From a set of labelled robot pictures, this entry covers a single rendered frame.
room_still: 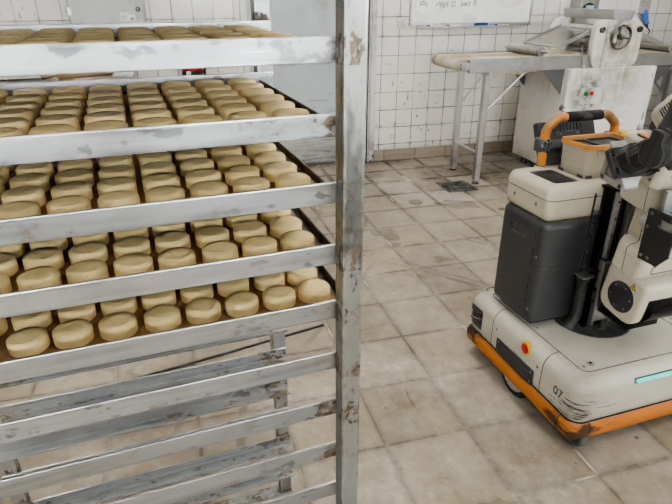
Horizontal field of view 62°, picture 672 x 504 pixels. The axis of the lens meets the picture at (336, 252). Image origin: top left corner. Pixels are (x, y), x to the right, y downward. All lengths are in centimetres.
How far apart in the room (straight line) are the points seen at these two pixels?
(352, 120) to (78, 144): 31
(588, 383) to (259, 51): 156
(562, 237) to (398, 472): 95
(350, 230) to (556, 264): 140
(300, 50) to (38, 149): 31
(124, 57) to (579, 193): 161
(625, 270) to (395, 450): 94
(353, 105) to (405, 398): 162
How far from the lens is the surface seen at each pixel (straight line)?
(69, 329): 84
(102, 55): 67
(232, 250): 78
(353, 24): 69
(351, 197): 73
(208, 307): 83
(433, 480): 191
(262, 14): 112
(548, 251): 203
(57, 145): 69
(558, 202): 197
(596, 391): 199
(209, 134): 69
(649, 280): 197
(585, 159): 206
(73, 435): 141
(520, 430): 214
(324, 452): 99
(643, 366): 212
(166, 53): 67
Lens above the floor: 138
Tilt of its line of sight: 25 degrees down
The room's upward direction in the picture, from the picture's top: straight up
